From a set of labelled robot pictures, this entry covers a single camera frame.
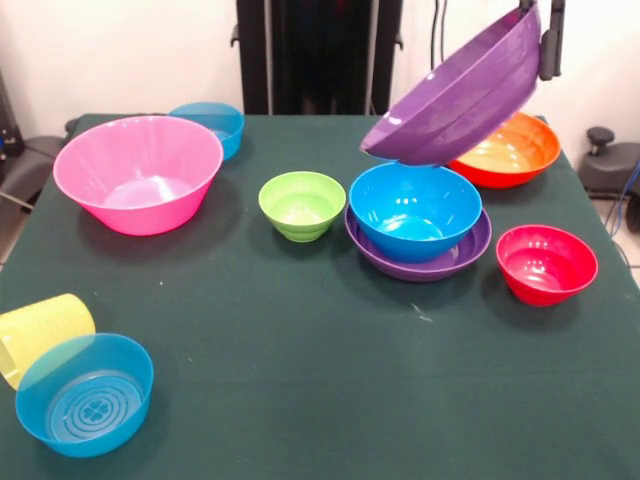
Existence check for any purple bowl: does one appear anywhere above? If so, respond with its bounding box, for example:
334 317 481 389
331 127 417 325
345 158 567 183
343 204 494 284
359 2 544 167

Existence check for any orange bowl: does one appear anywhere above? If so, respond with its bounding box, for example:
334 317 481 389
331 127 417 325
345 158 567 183
447 112 562 190

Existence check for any black grey chair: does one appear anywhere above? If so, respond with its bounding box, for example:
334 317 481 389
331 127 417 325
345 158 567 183
579 125 640 201
0 134 69 211

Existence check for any small pink-red bowl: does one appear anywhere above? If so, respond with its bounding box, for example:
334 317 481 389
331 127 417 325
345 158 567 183
495 224 600 307

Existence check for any small green bowl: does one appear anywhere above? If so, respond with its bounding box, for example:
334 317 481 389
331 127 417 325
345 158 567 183
257 170 347 244

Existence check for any translucent blue small bowl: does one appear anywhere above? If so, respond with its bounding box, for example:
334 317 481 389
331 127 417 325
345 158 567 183
14 333 155 459
167 101 246 162

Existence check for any dark green table cloth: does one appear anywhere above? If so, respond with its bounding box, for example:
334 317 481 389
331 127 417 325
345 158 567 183
0 113 640 480

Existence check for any large pink bowl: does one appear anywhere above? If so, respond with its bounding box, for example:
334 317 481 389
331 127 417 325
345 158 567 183
52 115 225 237

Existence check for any black equipment box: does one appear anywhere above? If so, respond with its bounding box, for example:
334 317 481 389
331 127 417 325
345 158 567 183
0 67 25 174

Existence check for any translucent yellow cup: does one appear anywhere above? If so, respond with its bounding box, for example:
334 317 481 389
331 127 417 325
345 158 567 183
0 293 97 391

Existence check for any blue cable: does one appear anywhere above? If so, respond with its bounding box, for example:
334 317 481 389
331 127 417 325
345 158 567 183
610 184 632 236

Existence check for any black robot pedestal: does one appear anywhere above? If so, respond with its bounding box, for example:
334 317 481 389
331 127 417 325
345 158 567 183
230 0 405 117

